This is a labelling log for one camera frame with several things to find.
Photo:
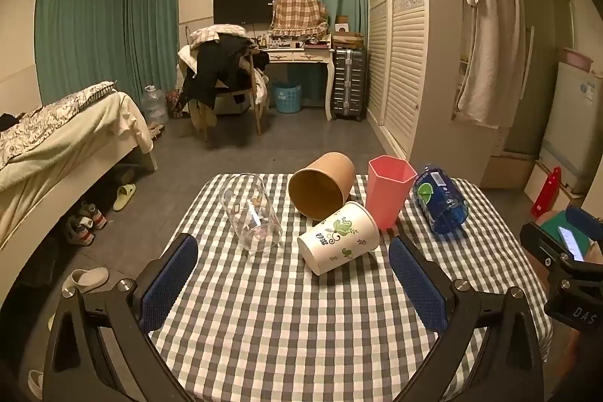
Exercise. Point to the grey checkered tablecloth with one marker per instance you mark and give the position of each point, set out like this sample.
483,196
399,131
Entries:
292,326

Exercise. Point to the woven basket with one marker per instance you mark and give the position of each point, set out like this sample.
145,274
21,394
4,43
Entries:
347,40

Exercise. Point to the wide green curtain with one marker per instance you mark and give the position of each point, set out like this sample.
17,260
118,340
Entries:
80,30

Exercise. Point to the pink plastic cup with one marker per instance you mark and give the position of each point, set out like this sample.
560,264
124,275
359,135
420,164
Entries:
388,190

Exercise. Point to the clear water jug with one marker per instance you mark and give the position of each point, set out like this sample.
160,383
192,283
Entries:
154,105

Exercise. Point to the pink basin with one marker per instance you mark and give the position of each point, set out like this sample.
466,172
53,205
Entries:
578,59

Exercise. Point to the red plastic object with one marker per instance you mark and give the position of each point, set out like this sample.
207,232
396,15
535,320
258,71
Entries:
546,192

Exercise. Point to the clear glass cup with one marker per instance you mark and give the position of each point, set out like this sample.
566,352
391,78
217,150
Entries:
249,213

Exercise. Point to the plaid cloth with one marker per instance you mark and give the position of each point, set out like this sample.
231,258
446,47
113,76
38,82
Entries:
299,13

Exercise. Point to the black television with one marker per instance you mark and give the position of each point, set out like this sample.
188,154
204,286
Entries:
244,5

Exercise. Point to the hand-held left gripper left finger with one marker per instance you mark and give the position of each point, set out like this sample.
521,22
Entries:
172,284

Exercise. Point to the bed with cream sheet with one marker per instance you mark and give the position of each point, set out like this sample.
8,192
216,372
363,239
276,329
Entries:
70,147

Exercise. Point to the patterned grey blanket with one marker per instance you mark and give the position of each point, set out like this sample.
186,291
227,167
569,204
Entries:
42,119

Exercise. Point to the blue laundry basket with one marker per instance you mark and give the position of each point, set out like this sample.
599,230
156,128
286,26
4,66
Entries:
287,98

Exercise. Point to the wooden chair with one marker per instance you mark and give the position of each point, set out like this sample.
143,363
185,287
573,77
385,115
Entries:
256,110

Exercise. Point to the pair of grey sneakers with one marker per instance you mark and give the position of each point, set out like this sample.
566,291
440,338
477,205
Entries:
85,223

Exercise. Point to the white paper cup green print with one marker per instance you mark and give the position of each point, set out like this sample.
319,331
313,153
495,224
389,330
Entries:
339,239

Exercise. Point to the white desk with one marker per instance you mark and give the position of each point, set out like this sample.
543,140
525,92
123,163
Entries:
297,56

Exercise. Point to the white slipper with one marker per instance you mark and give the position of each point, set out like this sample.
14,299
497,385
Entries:
36,379
85,278

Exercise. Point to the grey suitcase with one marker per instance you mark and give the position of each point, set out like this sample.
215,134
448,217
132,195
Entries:
348,84

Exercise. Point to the brown paper cup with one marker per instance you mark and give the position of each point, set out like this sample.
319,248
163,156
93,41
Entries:
318,190

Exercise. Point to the white hanging towel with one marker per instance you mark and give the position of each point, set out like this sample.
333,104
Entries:
490,44

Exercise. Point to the green corner curtain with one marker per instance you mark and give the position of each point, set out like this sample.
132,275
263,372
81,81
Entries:
153,20

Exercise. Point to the chair piled with clothes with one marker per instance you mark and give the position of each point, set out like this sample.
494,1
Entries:
219,67

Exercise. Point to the blue plastic bottle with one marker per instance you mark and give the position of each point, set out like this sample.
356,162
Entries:
440,202

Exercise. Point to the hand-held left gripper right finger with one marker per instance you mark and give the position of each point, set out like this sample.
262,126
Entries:
417,284

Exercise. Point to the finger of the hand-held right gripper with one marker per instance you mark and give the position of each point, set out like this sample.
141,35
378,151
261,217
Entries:
586,220
541,242

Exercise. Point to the dark red bag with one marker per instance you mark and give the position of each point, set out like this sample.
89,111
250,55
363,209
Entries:
174,104

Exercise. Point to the white refrigerator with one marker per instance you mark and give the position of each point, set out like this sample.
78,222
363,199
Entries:
572,124

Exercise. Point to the yellow slipper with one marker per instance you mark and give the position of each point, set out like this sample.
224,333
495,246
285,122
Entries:
124,196

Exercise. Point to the white louvered wardrobe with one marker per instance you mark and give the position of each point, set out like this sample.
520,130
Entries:
405,44

